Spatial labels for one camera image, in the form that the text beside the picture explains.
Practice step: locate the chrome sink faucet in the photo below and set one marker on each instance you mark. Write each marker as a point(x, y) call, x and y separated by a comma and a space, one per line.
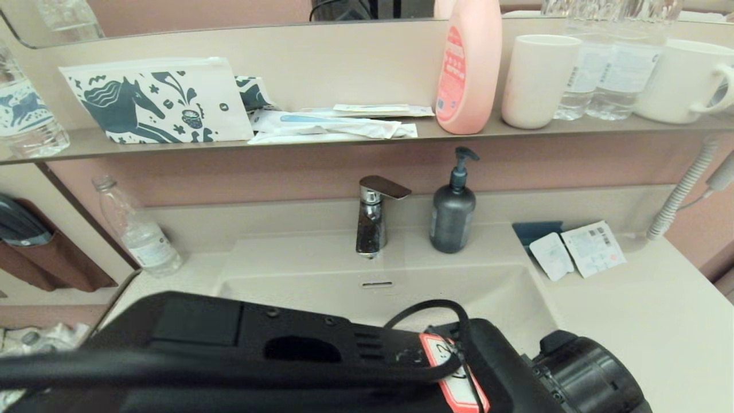
point(371, 223)

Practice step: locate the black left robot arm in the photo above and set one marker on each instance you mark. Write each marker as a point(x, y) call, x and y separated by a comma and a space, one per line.
point(229, 338)

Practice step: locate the beige ceramic sink basin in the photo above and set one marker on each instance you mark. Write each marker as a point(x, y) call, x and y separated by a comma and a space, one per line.
point(344, 269)

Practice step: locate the dark grey soap dispenser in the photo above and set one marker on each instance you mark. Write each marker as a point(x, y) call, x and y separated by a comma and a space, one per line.
point(452, 218)

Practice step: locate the white packet with blue toothbrush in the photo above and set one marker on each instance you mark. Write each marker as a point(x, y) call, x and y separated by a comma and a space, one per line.
point(320, 123)

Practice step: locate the plain white toiletry packet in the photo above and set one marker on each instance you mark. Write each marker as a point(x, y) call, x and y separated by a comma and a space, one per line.
point(297, 137)

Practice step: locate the flat white toiletry packet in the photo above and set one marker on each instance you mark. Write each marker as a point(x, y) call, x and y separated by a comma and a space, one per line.
point(371, 108)

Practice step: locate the folded blue patterned pouch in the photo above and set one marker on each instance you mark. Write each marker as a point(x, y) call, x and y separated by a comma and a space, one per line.
point(253, 93)

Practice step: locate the dark blue packet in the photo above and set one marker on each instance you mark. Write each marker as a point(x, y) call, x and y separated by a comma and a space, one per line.
point(536, 229)

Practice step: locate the pink lotion bottle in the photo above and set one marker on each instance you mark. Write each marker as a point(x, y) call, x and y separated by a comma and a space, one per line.
point(469, 69)

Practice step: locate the small white sachet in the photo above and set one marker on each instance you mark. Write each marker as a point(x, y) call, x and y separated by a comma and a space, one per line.
point(550, 255)

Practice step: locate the slim clear plastic bottle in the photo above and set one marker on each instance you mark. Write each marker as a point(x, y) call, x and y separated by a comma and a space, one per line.
point(140, 241)

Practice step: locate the white sachet with barcode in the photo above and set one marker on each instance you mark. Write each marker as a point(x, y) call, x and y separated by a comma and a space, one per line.
point(593, 249)

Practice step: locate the white horse print pouch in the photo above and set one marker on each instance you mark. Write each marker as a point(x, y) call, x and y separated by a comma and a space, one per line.
point(156, 102)

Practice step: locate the clear plastic water bottle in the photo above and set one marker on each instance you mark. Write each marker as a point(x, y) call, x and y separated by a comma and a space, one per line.
point(625, 74)
point(579, 80)

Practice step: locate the brown holder pouch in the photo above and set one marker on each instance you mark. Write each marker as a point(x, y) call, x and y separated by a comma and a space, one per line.
point(63, 264)

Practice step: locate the dark blue hair dryer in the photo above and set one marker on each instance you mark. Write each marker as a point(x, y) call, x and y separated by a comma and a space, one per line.
point(20, 221)

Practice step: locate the shrink-wrapped bottle pack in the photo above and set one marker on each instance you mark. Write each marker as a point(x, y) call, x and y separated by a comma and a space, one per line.
point(40, 338)

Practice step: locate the water bottle blue animal label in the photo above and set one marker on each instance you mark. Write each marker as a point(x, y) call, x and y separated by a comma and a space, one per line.
point(26, 115)

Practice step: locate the white handset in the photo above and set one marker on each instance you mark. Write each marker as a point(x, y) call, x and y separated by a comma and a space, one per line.
point(723, 172)

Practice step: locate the grey wall shelf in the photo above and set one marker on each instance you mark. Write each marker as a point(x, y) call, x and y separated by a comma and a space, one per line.
point(86, 144)

